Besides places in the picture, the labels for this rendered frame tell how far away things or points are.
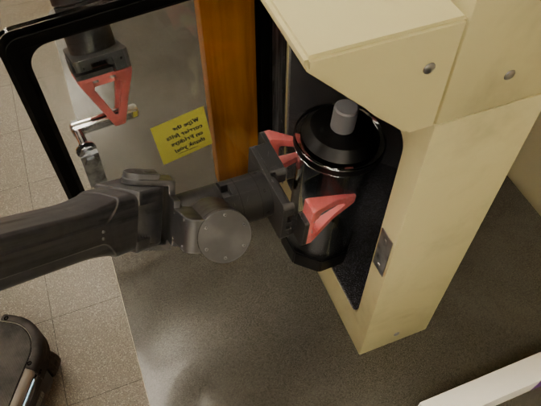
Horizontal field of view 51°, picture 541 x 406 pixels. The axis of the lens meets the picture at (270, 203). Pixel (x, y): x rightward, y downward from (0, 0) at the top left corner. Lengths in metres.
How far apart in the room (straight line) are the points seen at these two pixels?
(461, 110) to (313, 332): 0.49
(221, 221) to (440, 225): 0.22
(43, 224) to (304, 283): 0.49
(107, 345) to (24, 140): 1.02
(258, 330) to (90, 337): 1.16
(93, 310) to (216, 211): 1.47
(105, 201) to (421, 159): 0.30
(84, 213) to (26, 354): 1.21
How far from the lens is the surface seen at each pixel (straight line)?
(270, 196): 0.66
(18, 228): 0.50
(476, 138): 0.51
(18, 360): 1.74
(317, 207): 0.64
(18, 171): 2.46
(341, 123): 0.63
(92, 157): 0.73
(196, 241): 0.57
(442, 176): 0.53
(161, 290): 0.91
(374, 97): 0.40
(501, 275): 0.98
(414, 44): 0.39
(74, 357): 1.96
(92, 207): 0.57
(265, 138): 0.70
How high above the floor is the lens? 1.73
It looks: 54 degrees down
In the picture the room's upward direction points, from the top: straight up
